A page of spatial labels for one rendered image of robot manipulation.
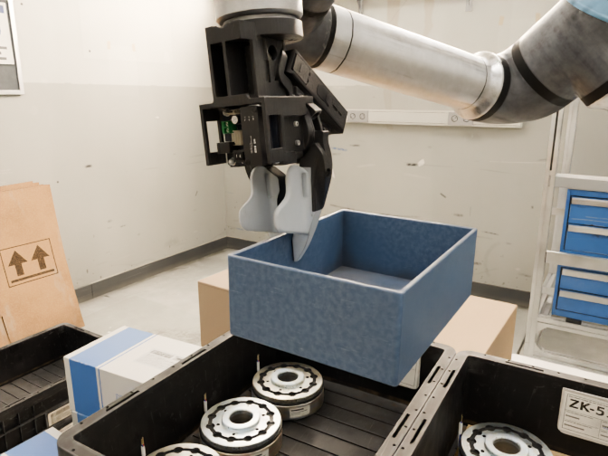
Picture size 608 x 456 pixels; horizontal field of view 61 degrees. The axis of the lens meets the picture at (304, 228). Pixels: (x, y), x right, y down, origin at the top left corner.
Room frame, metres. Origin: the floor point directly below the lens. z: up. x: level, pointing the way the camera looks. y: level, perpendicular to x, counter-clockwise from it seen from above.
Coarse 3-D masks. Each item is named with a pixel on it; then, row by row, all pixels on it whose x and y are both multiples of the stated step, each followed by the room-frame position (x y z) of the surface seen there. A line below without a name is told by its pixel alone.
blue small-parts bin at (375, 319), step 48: (288, 240) 0.46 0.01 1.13; (336, 240) 0.54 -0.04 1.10; (384, 240) 0.53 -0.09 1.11; (432, 240) 0.50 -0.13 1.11; (240, 288) 0.39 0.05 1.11; (288, 288) 0.36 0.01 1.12; (336, 288) 0.34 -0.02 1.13; (384, 288) 0.32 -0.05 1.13; (432, 288) 0.37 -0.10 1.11; (240, 336) 0.39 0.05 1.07; (288, 336) 0.36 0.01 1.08; (336, 336) 0.34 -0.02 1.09; (384, 336) 0.32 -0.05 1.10; (432, 336) 0.38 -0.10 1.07
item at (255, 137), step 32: (224, 32) 0.43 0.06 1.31; (256, 32) 0.43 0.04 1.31; (288, 32) 0.44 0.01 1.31; (224, 64) 0.43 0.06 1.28; (256, 64) 0.43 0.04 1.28; (224, 96) 0.44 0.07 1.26; (256, 96) 0.43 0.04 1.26; (288, 96) 0.43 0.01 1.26; (224, 128) 0.44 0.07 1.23; (256, 128) 0.41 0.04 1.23; (288, 128) 0.44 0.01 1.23; (320, 128) 0.47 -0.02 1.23; (224, 160) 0.46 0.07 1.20; (256, 160) 0.41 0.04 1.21; (288, 160) 0.43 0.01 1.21
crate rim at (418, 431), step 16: (464, 352) 0.61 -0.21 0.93; (448, 368) 0.57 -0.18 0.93; (512, 368) 0.58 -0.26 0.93; (528, 368) 0.57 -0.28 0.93; (544, 368) 0.57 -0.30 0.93; (448, 384) 0.54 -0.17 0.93; (576, 384) 0.54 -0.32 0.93; (592, 384) 0.54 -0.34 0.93; (432, 400) 0.50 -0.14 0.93; (432, 416) 0.47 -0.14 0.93; (416, 432) 0.45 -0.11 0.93; (400, 448) 0.42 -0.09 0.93; (416, 448) 0.43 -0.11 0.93
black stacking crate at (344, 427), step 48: (192, 384) 0.59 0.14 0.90; (240, 384) 0.67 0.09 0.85; (336, 384) 0.70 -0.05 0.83; (384, 384) 0.66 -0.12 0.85; (96, 432) 0.46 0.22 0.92; (144, 432) 0.52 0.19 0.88; (192, 432) 0.58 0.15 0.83; (288, 432) 0.58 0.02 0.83; (336, 432) 0.58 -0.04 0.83; (384, 432) 0.58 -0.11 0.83
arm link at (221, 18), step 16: (224, 0) 0.44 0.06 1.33; (240, 0) 0.44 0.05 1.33; (256, 0) 0.43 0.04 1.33; (272, 0) 0.44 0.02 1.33; (288, 0) 0.44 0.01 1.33; (224, 16) 0.45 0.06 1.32; (240, 16) 0.44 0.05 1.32; (256, 16) 0.44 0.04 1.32; (272, 16) 0.44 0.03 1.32; (288, 16) 0.45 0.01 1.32
